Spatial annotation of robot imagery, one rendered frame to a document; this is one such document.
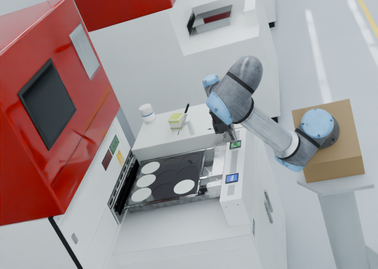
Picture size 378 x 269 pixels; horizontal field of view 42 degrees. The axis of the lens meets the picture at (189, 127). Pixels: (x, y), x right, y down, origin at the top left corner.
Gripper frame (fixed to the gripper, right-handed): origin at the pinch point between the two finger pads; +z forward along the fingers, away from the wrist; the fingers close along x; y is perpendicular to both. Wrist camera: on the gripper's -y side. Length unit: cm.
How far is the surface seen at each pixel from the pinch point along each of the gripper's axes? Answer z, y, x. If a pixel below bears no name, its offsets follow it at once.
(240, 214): 9.7, -1.3, 40.0
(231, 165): 1.9, 1.9, 15.5
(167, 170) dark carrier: 7.5, 37.4, 0.9
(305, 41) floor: 98, -35, -343
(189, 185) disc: 7.5, 23.3, 16.6
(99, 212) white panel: -2, 58, 38
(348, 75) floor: 98, -67, -235
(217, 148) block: 7.6, 12.5, -10.6
